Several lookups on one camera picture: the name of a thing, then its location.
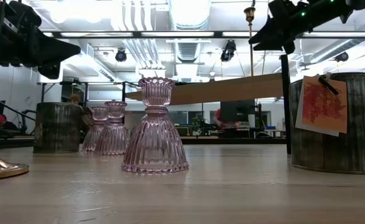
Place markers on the plain dark tin candle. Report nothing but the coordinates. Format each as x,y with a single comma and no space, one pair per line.
58,127

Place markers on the tin candle with orange label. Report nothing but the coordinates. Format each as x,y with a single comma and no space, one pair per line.
356,140

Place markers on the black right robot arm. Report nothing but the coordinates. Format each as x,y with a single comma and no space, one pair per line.
322,12

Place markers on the wooden shelf with black frame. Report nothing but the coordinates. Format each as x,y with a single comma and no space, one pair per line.
232,90

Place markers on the black overhead crossbar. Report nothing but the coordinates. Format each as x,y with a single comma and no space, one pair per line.
218,34

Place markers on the black background rig frame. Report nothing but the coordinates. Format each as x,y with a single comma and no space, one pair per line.
76,83

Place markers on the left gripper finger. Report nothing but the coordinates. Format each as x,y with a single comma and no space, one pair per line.
56,51

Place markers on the thin black diagonal rod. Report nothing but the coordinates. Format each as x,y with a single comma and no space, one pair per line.
14,109

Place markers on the black monitor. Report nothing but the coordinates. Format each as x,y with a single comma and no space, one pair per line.
236,110

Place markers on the black aluminium table frame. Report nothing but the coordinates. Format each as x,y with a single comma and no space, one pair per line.
232,141

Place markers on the person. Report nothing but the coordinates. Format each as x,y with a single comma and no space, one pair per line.
74,99

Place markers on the black ceiling spotlight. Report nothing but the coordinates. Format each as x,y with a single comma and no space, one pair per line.
342,57
229,51
121,56

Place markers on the tall brass candlestick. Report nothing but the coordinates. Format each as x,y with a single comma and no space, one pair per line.
249,13

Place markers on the pink ribbed glass candle holder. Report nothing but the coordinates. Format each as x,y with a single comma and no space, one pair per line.
90,140
155,140
113,137

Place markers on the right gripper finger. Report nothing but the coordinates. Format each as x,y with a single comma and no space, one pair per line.
272,37

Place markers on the round ventilation duct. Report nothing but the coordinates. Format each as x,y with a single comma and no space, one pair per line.
190,15

